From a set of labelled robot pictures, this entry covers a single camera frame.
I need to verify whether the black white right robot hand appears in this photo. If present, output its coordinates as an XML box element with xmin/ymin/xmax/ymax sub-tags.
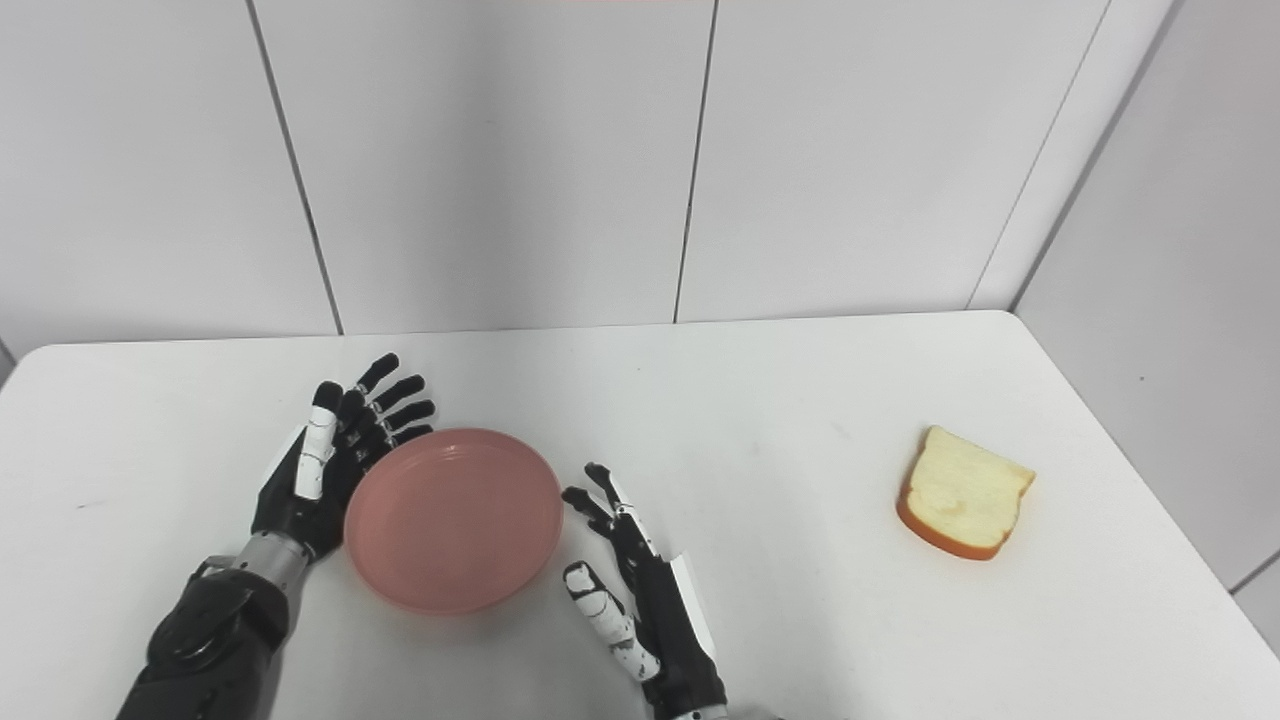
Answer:
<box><xmin>561</xmin><ymin>462</ymin><xmax>729</xmax><ymax>720</ymax></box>

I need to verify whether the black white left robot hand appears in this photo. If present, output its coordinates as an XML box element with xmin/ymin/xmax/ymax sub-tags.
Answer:
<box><xmin>250</xmin><ymin>352</ymin><xmax>438</xmax><ymax>563</ymax></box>

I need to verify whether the pink round plate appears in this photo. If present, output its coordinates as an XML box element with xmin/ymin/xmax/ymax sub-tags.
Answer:
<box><xmin>343</xmin><ymin>428</ymin><xmax>564</xmax><ymax>615</ymax></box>

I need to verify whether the slice of bread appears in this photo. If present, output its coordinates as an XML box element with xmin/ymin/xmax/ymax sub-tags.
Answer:
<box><xmin>896</xmin><ymin>426</ymin><xmax>1036</xmax><ymax>561</ymax></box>

